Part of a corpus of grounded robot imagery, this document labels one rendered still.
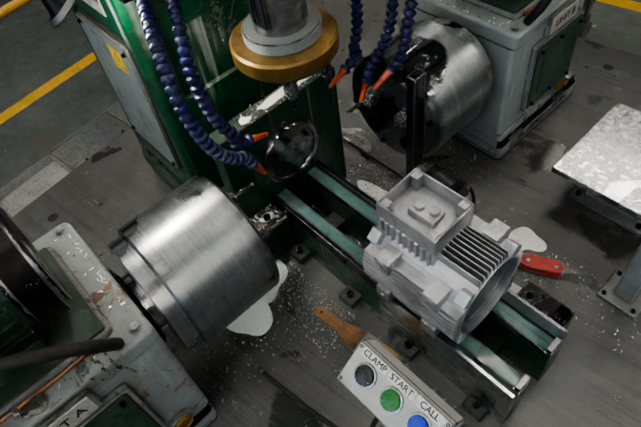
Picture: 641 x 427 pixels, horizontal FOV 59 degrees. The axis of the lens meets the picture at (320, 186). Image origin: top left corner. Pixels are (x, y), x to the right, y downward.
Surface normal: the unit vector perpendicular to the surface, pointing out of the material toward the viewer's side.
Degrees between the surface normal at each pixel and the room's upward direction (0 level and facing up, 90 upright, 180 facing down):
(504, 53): 90
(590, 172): 0
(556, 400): 0
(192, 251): 28
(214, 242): 36
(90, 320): 0
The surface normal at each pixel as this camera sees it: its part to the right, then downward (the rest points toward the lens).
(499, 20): -0.11, -0.64
